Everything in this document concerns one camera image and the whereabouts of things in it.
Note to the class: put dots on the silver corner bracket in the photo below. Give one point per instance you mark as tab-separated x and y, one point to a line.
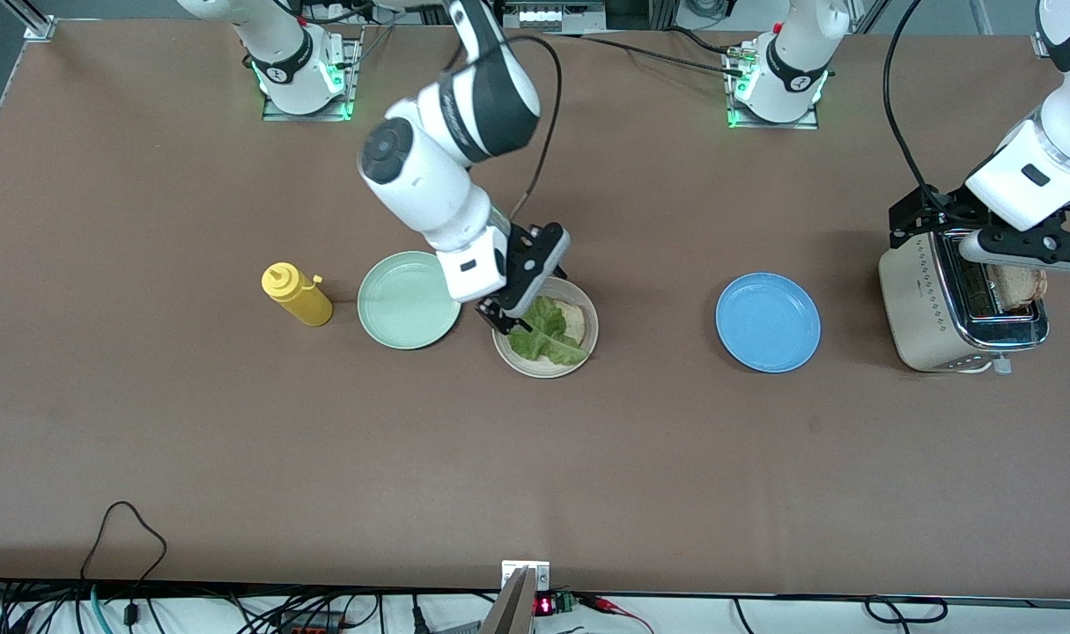
40	28

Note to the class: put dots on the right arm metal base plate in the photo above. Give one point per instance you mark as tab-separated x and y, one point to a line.
306	116

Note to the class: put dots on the aluminium camera mount post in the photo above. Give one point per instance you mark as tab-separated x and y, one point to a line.
510	612

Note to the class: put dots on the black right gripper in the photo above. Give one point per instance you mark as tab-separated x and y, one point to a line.
524	275

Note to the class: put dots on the silver lit control box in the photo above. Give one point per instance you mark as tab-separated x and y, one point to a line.
543	16

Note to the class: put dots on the mint green plate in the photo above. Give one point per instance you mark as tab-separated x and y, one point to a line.
402	304

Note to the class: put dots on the green lettuce leaf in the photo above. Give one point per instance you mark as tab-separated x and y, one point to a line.
548	339

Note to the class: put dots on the beige chrome toaster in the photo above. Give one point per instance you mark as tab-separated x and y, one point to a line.
918	308

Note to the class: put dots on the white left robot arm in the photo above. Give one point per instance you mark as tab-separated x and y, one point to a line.
1003	194

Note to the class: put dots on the small red display board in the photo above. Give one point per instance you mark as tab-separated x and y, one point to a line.
545	606

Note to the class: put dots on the brown-crusted bread slice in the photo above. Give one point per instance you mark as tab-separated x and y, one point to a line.
1019	289
577	324

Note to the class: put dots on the beige plate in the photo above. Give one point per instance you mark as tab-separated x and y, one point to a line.
534	372

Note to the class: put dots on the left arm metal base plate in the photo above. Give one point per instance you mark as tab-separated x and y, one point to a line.
777	125

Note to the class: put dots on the yellow squeeze bottle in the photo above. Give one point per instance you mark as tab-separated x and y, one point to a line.
304	304

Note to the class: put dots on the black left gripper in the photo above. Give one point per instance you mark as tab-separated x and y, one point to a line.
924	212

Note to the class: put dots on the blue plate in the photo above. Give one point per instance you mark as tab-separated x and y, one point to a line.
768	322

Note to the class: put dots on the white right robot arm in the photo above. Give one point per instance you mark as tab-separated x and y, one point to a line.
429	194

